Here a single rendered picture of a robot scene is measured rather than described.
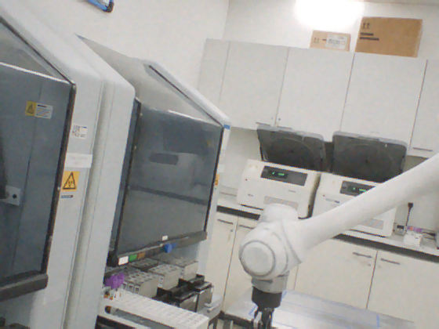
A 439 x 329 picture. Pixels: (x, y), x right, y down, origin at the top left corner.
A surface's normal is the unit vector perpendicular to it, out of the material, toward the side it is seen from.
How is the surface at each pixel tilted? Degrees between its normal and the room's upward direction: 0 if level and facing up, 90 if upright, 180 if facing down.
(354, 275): 90
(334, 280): 90
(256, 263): 94
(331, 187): 59
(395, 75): 90
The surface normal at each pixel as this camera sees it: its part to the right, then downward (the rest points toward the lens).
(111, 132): 0.92, 0.18
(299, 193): -0.37, -0.02
